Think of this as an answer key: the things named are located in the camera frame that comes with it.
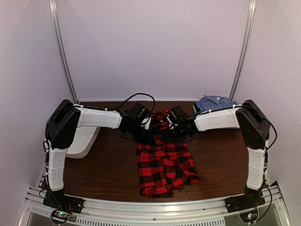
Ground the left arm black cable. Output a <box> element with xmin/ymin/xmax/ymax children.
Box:
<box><xmin>77</xmin><ymin>93</ymin><xmax>156</xmax><ymax>118</ymax></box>

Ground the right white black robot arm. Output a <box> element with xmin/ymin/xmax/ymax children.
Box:
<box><xmin>167</xmin><ymin>100</ymin><xmax>271</xmax><ymax>208</ymax></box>

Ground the right aluminium corner post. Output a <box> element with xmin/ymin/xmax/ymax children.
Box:
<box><xmin>229</xmin><ymin>0</ymin><xmax>256</xmax><ymax>100</ymax></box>

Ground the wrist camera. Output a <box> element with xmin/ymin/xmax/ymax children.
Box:
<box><xmin>161</xmin><ymin>109</ymin><xmax>171</xmax><ymax>125</ymax></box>
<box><xmin>141</xmin><ymin>117</ymin><xmax>152</xmax><ymax>130</ymax></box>

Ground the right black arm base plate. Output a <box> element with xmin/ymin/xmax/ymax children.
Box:
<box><xmin>225</xmin><ymin>194</ymin><xmax>265</xmax><ymax>213</ymax></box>

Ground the circuit board with leds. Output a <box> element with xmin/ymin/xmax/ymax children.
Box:
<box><xmin>239</xmin><ymin>211</ymin><xmax>259</xmax><ymax>224</ymax></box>
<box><xmin>50</xmin><ymin>210</ymin><xmax>70</xmax><ymax>224</ymax></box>

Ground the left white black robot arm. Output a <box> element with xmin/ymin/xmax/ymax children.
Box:
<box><xmin>43</xmin><ymin>99</ymin><xmax>153</xmax><ymax>209</ymax></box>

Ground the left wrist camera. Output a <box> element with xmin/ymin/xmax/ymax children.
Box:
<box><xmin>141</xmin><ymin>117</ymin><xmax>152</xmax><ymax>130</ymax></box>

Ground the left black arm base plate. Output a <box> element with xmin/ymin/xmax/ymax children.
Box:
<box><xmin>43</xmin><ymin>196</ymin><xmax>84</xmax><ymax>214</ymax></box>

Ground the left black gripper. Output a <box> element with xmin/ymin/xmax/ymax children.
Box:
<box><xmin>127</xmin><ymin>122</ymin><xmax>155</xmax><ymax>145</ymax></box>

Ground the left aluminium corner post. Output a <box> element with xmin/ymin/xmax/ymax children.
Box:
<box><xmin>49</xmin><ymin>0</ymin><xmax>79</xmax><ymax>103</ymax></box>

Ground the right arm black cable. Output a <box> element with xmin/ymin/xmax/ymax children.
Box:
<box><xmin>188</xmin><ymin>105</ymin><xmax>278</xmax><ymax>222</ymax></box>

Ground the red black plaid shirt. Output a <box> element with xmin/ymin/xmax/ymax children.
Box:
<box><xmin>136</xmin><ymin>112</ymin><xmax>200</xmax><ymax>198</ymax></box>

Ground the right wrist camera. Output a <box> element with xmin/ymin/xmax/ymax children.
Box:
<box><xmin>161</xmin><ymin>109</ymin><xmax>171</xmax><ymax>125</ymax></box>

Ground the left circuit board with leds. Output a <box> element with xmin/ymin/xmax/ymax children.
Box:
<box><xmin>50</xmin><ymin>210</ymin><xmax>70</xmax><ymax>224</ymax></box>

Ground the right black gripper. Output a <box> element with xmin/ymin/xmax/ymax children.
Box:
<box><xmin>162</xmin><ymin>124</ymin><xmax>187</xmax><ymax>143</ymax></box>

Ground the right circuit board with leds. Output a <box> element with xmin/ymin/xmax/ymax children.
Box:
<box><xmin>239</xmin><ymin>211</ymin><xmax>259</xmax><ymax>224</ymax></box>

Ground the blue checked folded shirt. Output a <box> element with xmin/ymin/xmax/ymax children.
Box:
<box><xmin>196</xmin><ymin>95</ymin><xmax>238</xmax><ymax>112</ymax></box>

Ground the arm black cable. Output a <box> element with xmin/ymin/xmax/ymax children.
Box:
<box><xmin>77</xmin><ymin>93</ymin><xmax>156</xmax><ymax>118</ymax></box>
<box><xmin>188</xmin><ymin>105</ymin><xmax>278</xmax><ymax>222</ymax></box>

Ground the white plastic bin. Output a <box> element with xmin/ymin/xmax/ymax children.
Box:
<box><xmin>66</xmin><ymin>127</ymin><xmax>101</xmax><ymax>159</ymax></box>

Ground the aluminium front frame rail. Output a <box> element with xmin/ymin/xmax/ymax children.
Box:
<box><xmin>16</xmin><ymin>185</ymin><xmax>292</xmax><ymax>226</ymax></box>

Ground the aluminium corner post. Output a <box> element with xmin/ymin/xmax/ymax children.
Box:
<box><xmin>49</xmin><ymin>0</ymin><xmax>79</xmax><ymax>103</ymax></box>
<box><xmin>229</xmin><ymin>0</ymin><xmax>256</xmax><ymax>100</ymax></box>

